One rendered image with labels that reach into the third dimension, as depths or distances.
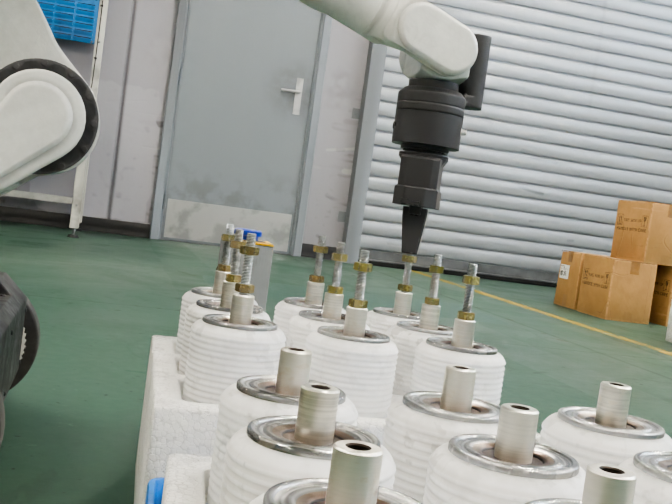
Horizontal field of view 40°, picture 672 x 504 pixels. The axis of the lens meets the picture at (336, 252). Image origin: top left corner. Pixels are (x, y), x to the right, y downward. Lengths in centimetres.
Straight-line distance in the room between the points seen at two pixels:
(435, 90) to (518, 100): 544
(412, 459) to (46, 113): 70
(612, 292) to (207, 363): 388
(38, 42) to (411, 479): 78
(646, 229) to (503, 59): 223
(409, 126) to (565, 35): 566
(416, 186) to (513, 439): 66
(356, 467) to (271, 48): 581
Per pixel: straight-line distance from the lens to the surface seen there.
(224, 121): 607
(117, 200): 603
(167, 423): 87
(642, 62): 708
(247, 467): 50
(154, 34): 610
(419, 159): 116
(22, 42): 122
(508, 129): 655
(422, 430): 63
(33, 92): 117
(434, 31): 116
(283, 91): 615
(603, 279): 473
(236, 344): 89
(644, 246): 475
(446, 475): 53
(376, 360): 91
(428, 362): 95
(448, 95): 117
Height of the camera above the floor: 38
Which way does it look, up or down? 3 degrees down
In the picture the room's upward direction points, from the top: 8 degrees clockwise
